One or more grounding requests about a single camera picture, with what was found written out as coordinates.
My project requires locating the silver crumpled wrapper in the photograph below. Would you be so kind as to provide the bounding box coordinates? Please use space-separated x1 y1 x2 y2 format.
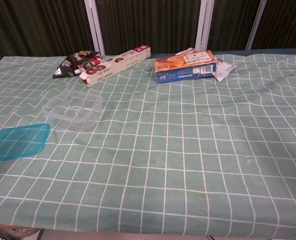
214 56 239 82

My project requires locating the white partition frame post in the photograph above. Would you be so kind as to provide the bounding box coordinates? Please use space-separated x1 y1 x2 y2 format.
245 0 268 50
195 0 215 52
84 0 106 56

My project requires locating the green checked tablecloth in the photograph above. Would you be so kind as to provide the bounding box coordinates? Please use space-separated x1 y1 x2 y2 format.
0 51 296 237

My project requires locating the clear plastic container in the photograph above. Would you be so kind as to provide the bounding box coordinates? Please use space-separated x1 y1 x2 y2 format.
41 89 103 133

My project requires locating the white snack pouch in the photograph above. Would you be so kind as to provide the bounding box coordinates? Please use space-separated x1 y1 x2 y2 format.
175 47 197 56

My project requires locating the blue plastic lid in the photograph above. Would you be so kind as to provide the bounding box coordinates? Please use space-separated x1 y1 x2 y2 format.
0 123 51 164

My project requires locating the long cream cookie box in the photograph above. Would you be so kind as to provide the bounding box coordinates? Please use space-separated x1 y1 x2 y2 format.
79 44 152 87

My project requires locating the dark brown snack bag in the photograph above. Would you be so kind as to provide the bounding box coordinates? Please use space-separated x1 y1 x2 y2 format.
52 50 100 80

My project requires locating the orange blue cracker box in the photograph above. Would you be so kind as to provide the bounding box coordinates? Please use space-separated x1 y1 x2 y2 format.
154 50 217 84

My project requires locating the dark corrugated partition panel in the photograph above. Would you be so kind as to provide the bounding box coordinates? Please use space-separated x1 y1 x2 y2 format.
207 0 262 52
252 0 296 50
95 0 203 55
0 0 94 60

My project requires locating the red green snack packet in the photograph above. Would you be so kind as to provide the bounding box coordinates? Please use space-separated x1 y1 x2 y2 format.
76 56 104 75

